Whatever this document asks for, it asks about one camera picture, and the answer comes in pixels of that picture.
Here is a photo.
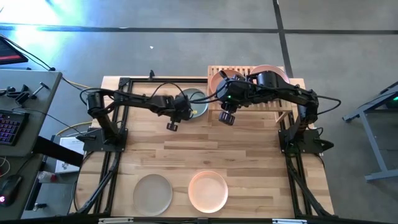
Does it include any white box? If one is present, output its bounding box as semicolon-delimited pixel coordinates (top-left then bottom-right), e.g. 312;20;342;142
54;136;85;174

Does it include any purple backlit keyboard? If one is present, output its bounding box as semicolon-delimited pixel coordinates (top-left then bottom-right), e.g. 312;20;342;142
0;108;30;147

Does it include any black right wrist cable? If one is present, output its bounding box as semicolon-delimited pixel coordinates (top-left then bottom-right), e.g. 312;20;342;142
188;81;225;105

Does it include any black floor tape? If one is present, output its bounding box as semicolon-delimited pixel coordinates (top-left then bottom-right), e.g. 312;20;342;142
272;0;295;78

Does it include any sage green plate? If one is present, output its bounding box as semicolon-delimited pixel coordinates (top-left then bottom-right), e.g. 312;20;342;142
178;88;210;119

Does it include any black floor cable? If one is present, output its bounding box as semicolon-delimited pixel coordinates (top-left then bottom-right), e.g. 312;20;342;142
0;33;101;98

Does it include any black support bar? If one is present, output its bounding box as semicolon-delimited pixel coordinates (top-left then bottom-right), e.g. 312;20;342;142
32;135;85;168

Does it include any wooden slatted shelf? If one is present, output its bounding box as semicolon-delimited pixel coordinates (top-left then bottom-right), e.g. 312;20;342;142
207;64;294;124

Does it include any screen with red glow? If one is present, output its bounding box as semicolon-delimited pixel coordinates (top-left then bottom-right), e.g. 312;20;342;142
0;34;29;66

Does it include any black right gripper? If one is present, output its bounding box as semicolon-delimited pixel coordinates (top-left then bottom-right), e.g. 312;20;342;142
216;70;251;105

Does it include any grey side desk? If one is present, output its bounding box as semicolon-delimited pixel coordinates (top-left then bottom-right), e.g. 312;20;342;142
0;68;63;220

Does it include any small bottle red cap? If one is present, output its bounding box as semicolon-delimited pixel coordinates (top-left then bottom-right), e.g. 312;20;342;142
37;170;58;184

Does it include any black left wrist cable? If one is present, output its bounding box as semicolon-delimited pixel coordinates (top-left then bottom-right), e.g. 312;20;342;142
151;81;187;101

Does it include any grey beige plate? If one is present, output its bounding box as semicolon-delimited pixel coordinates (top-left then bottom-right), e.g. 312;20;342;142
132;173;174;217

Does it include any black aluminium table frame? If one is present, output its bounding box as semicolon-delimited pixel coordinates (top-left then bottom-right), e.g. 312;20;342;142
68;76;336;218

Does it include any yellow floor cable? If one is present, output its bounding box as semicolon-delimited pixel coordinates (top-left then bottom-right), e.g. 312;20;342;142
55;78;101;137

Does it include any black metal clamp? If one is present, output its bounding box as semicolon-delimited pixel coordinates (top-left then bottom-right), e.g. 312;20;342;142
0;86;17;97
14;83;35;105

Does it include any grey metal stand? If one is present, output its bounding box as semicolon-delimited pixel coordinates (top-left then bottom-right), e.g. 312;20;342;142
341;81;398;183

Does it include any pale peach plate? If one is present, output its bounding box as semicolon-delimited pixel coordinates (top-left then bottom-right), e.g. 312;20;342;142
187;170;229;214

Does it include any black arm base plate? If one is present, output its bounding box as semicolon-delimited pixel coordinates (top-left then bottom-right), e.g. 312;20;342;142
278;129;335;156
76;126;129;153

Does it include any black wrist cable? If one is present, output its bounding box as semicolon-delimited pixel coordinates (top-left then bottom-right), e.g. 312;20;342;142
188;81;225;105
151;81;187;101

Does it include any dusty pink plate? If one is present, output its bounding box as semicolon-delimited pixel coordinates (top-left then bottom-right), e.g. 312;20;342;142
209;69;246;95

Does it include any dark device green light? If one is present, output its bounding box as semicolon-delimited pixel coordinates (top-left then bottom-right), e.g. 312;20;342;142
384;91;398;110

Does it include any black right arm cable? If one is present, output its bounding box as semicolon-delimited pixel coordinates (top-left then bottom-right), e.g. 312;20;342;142
313;95;342;116

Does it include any black computer mouse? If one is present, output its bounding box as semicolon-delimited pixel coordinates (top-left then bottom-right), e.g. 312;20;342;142
0;174;24;208

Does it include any terracotta plate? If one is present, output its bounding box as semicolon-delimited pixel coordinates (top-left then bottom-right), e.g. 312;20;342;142
250;64;290;85

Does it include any silver bracket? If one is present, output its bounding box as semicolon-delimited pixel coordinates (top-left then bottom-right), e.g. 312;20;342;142
98;217;135;224
271;218;308;224

